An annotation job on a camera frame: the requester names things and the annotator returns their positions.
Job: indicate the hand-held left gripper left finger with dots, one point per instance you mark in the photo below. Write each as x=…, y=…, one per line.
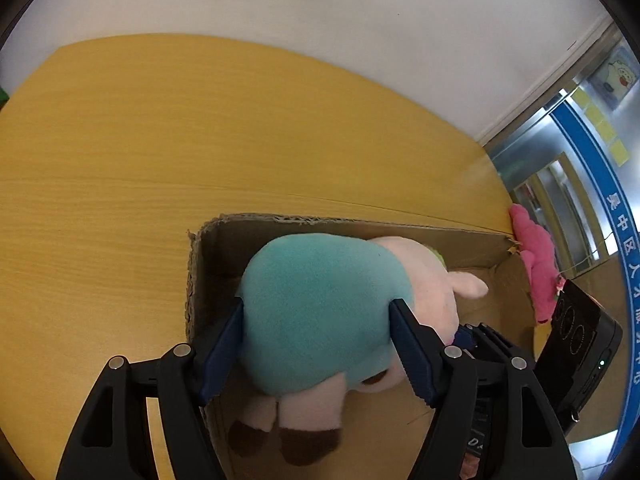
x=220, y=360

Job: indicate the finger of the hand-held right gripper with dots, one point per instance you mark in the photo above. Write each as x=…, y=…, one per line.
x=487, y=337

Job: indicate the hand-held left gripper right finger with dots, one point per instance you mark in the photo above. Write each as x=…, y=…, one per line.
x=412, y=355

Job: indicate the pig plush toy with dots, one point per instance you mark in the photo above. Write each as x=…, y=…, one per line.
x=320, y=310

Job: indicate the cardboard box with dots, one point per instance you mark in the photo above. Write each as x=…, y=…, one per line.
x=222, y=250

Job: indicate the wooden desktop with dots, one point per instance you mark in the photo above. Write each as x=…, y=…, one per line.
x=150, y=160

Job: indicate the pink plush toy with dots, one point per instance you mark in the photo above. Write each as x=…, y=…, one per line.
x=537, y=255

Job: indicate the blue lettered banner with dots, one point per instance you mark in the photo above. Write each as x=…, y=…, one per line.
x=590, y=160

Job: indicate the yellow sticky note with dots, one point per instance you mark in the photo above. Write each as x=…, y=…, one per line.
x=593, y=112
x=580, y=96
x=618, y=152
x=605, y=131

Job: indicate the metal door frame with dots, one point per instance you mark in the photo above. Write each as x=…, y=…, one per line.
x=525, y=140

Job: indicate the cartoon wall picture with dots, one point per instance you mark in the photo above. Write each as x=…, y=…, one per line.
x=616, y=76

